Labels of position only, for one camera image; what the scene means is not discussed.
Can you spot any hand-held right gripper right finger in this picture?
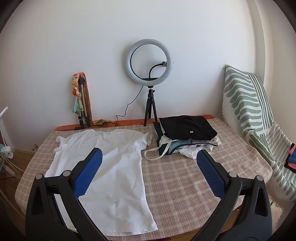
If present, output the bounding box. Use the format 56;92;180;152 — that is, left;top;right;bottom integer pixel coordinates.
196;150;272;241

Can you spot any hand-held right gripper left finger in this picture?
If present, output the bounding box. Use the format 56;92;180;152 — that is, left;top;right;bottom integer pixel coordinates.
25;147;109;241

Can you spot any white t-shirt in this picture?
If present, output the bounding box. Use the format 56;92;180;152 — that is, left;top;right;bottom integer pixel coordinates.
45;129;159;237

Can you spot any pile of colourful clothes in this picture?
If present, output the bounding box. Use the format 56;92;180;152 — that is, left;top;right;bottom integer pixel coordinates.
284;143;296;173

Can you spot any beige checkered tablecloth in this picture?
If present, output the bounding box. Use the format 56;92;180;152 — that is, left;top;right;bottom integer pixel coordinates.
15;117;273;239

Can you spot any white floral garment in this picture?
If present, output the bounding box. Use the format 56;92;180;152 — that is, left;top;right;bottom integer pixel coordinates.
179;144;214;159

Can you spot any black folded garment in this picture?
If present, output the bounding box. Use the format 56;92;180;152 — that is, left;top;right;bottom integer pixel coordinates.
159;115;218;141

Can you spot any white and green tote bag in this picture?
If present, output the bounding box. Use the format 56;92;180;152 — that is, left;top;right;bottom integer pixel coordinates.
144;122;222;161

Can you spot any folded tripod with colourful scarf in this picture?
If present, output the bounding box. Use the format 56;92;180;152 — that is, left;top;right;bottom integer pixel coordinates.
71;72;93;123

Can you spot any white green striped cloth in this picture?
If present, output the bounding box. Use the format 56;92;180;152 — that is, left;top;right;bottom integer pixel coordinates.
222;65;296;203

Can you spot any white desk lamp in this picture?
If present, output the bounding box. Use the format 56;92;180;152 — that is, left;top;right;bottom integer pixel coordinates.
0;106;12;149

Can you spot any black gooseneck phone holder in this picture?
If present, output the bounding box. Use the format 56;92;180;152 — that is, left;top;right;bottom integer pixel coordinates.
148;61;168;80

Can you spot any black ring light cable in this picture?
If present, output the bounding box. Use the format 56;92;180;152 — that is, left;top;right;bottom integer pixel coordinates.
115;85;145;127

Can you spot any white ring light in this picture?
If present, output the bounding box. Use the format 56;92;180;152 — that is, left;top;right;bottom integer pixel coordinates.
125;39;174;87

